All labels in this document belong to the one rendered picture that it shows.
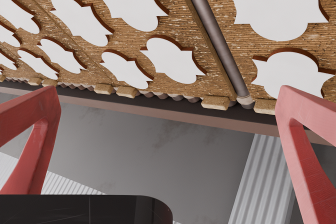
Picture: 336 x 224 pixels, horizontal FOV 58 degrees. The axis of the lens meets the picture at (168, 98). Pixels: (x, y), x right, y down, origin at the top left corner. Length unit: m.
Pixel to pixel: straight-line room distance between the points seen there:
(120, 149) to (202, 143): 0.76
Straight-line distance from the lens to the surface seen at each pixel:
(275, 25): 0.46
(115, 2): 0.55
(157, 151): 2.53
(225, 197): 2.17
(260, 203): 1.96
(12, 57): 1.13
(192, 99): 0.78
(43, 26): 0.79
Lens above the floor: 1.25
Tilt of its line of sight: 24 degrees down
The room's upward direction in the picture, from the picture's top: 155 degrees counter-clockwise
